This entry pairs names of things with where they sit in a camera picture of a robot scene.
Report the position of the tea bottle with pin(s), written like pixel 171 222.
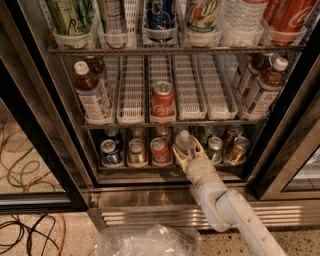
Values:
pixel 250 66
pixel 97 67
pixel 266 87
pixel 93 95

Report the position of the orange can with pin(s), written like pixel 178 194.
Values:
pixel 230 133
pixel 239 149

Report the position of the white empty shelf tray left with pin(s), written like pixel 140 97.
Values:
pixel 131 95

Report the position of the left front tea bottle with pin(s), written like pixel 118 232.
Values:
pixel 93 95

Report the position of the green can bottom front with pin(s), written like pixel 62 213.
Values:
pixel 214 149

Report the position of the red can bottom front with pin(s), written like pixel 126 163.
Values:
pixel 160 151

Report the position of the clear water bottle top shelf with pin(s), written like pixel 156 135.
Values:
pixel 244 15

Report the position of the red cola can middle shelf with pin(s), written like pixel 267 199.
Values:
pixel 162 99

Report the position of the red can bottom rear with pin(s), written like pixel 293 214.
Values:
pixel 163 132

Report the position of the gold can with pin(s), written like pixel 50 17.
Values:
pixel 137 151
pixel 138 133

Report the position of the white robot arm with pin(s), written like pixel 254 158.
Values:
pixel 225 208

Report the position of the clear water bottle bottom shelf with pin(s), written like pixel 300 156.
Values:
pixel 185 144

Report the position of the left rear tea bottle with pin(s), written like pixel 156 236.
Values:
pixel 97 67

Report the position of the right front tea bottle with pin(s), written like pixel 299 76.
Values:
pixel 266 87

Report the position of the orange can bottom rear right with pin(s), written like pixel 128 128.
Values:
pixel 230 133

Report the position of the green can bottom rear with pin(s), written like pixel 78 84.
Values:
pixel 206 133

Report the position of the clear plastic bin with bag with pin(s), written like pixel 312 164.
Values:
pixel 155 240

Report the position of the steel fridge base grille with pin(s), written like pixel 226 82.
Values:
pixel 178 207

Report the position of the gold can bottom rear left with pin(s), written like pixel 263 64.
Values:
pixel 138 133

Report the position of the green tall can top shelf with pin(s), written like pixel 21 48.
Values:
pixel 72 17

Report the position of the white empty shelf tray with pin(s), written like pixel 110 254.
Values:
pixel 131 95
pixel 219 99
pixel 190 101

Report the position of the left glass fridge door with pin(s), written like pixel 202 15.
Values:
pixel 36 90

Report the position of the silver tall can top shelf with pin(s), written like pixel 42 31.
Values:
pixel 113 18

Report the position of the red can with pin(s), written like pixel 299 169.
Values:
pixel 160 151
pixel 163 132

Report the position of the right glass fridge door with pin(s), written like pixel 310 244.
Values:
pixel 291 134

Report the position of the white empty shelf tray right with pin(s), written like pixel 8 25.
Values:
pixel 219 99

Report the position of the glass fridge door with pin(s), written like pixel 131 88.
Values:
pixel 291 134
pixel 36 90

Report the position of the clear water bottle shelf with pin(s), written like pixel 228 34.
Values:
pixel 244 15
pixel 185 144

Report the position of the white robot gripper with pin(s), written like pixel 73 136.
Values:
pixel 198 166

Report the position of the blue can top shelf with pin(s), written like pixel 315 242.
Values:
pixel 160 14

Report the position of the blue can bottom rear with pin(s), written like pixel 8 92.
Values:
pixel 114 134

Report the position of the white empty shelf tray centre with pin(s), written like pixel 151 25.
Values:
pixel 190 101

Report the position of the right rear tea bottle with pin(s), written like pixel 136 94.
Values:
pixel 250 66

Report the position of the white green soda can top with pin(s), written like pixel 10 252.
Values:
pixel 202 15

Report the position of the orange can bottom front right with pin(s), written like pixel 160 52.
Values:
pixel 239 149

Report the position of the blue can bottom front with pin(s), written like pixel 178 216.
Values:
pixel 111 154

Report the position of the red cola bottle top shelf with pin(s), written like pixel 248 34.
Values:
pixel 284 21

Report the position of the gold can bottom front left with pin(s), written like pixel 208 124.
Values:
pixel 137 151

